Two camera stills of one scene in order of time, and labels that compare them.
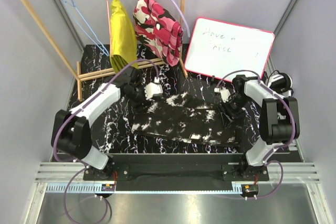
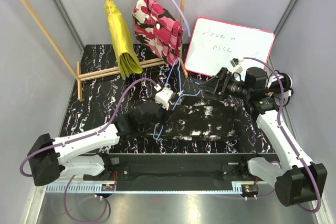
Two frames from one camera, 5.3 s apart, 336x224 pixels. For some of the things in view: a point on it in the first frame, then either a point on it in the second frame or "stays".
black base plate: x=176 y=168 stays
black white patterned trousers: x=189 y=116 stays
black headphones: x=280 y=82 stays
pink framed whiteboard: x=217 y=49 stays
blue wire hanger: x=98 y=44 to x=180 y=93
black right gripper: x=234 y=116 to x=213 y=84
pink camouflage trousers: x=157 y=30 stays
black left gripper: x=139 y=105 to x=167 y=114
